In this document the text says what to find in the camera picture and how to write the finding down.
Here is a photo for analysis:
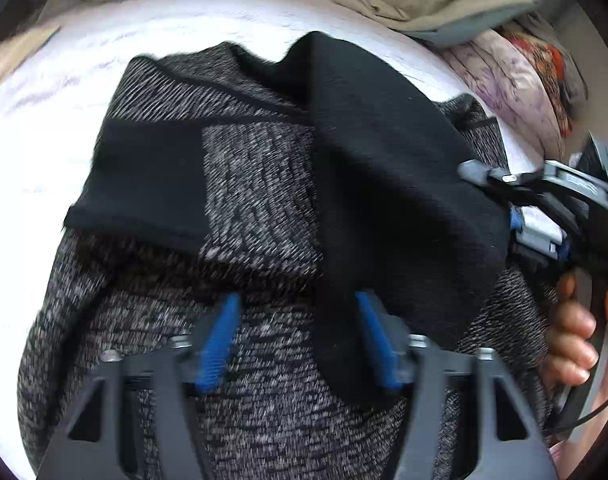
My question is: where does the grey black knit sweater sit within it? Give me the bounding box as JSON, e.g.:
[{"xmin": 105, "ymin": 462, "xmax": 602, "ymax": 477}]
[{"xmin": 18, "ymin": 32, "xmax": 550, "ymax": 479}]

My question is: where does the person's right hand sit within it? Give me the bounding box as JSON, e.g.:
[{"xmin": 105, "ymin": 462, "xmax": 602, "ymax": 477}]
[{"xmin": 540, "ymin": 273, "xmax": 608, "ymax": 480}]

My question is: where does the purple floral folded blanket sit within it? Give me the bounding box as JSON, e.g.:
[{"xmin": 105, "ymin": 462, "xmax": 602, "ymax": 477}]
[{"xmin": 441, "ymin": 29, "xmax": 564, "ymax": 159}]

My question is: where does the orange patterned cloth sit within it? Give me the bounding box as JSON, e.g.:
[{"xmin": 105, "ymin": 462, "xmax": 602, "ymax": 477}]
[{"xmin": 500, "ymin": 28, "xmax": 588, "ymax": 138}]

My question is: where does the white quilted bed cover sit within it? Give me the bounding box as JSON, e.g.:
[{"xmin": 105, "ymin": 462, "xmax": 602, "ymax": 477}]
[{"xmin": 0, "ymin": 0, "xmax": 539, "ymax": 479}]

